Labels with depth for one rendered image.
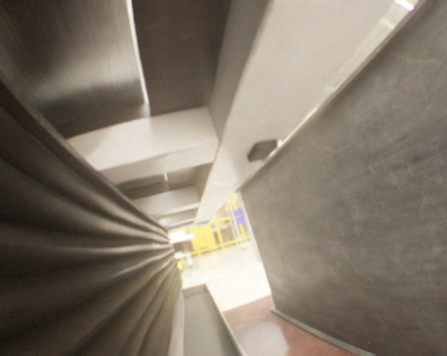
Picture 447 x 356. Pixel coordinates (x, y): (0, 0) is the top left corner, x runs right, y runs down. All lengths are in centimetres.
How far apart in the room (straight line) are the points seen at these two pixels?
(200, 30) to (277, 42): 9
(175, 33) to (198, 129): 15
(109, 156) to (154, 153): 7
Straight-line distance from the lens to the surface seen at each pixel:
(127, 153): 32
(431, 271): 63
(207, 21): 24
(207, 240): 1030
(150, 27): 23
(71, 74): 33
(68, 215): 23
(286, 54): 21
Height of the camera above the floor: 65
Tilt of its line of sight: 14 degrees up
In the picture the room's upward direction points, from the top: 17 degrees counter-clockwise
